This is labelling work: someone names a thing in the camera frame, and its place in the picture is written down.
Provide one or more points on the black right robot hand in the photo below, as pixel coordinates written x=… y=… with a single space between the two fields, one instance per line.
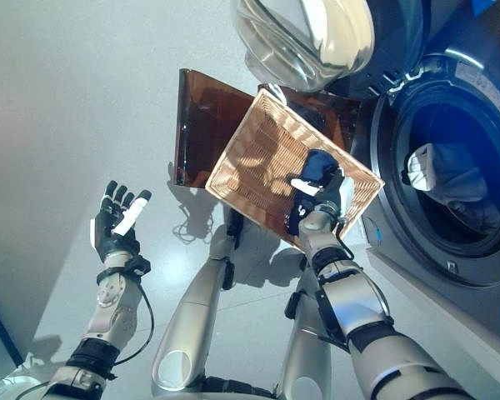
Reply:
x=333 y=196

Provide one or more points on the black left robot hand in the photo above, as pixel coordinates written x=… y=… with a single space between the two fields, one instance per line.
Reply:
x=112 y=241

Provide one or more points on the blue garment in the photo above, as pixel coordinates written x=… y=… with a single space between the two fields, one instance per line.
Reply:
x=318 y=164

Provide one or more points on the long dark navy garment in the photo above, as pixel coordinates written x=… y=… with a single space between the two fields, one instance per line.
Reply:
x=462 y=187

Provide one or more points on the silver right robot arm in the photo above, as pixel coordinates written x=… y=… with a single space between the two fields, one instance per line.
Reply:
x=358 y=304

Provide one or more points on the grey front-load washing machine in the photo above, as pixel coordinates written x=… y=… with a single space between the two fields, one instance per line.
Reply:
x=379 y=166

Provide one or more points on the small blue drop sticker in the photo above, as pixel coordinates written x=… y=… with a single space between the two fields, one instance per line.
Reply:
x=378 y=236

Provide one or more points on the large rectangular wicker basket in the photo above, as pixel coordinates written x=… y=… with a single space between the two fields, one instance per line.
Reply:
x=254 y=166

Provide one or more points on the silver left robot leg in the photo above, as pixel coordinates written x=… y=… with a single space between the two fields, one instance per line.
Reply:
x=191 y=316

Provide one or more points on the silver robot leg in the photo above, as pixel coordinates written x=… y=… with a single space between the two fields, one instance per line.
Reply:
x=191 y=316
x=308 y=362

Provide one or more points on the brown glossy stool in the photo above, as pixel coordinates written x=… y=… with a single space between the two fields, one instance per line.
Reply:
x=204 y=125

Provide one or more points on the round glass washer door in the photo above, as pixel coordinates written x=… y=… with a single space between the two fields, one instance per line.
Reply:
x=308 y=37

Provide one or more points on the white cabinet side panel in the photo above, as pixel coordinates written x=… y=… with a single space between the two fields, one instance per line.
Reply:
x=441 y=316

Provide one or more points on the silver right robot leg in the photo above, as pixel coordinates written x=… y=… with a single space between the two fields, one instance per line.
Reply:
x=308 y=362

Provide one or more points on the small blue white sticker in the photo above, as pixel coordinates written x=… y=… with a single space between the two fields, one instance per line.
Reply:
x=487 y=5

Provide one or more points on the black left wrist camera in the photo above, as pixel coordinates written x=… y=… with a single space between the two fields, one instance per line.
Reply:
x=139 y=266

